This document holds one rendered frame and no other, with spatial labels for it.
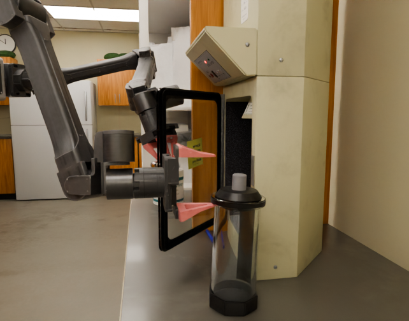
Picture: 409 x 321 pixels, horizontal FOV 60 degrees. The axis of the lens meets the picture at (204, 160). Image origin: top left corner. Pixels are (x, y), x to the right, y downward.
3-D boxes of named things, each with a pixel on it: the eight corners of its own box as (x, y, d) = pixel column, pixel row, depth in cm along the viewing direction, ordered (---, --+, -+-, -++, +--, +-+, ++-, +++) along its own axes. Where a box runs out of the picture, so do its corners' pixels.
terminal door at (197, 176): (220, 221, 113) (221, 92, 107) (161, 254, 87) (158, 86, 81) (218, 221, 113) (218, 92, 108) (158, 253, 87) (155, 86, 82)
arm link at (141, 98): (130, 99, 98) (132, 90, 93) (153, 92, 101) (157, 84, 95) (138, 121, 98) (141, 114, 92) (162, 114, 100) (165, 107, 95)
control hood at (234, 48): (222, 86, 109) (223, 52, 107) (257, 76, 77) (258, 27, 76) (185, 85, 106) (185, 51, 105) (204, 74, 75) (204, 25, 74)
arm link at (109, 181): (103, 198, 68) (99, 201, 63) (102, 162, 68) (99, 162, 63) (139, 197, 69) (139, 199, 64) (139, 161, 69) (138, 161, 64)
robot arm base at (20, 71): (28, 97, 139) (26, 65, 138) (45, 97, 137) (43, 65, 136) (10, 96, 131) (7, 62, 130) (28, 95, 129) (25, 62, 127)
